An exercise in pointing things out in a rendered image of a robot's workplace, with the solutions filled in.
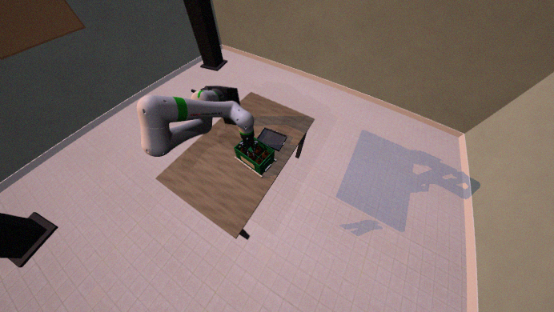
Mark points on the green plastic crate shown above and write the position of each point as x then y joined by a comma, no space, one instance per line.
252,164

